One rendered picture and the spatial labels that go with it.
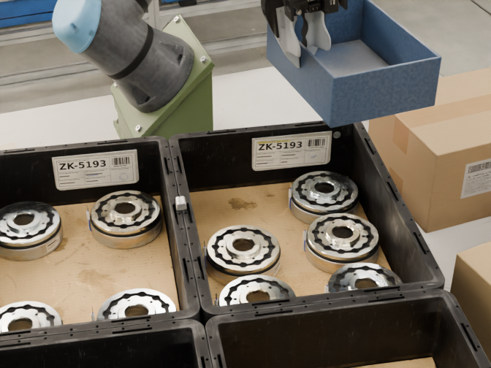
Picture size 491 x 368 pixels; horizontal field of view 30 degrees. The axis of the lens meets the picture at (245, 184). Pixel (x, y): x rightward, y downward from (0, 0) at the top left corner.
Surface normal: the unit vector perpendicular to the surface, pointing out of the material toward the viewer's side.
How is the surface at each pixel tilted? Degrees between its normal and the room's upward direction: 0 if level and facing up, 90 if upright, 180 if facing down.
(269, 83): 0
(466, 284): 90
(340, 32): 90
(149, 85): 87
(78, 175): 90
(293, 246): 0
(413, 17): 0
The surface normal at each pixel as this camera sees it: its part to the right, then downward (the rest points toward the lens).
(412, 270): -0.99, 0.10
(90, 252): 0.00, -0.82
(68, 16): -0.69, -0.35
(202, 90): 0.33, 0.55
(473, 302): -0.89, 0.26
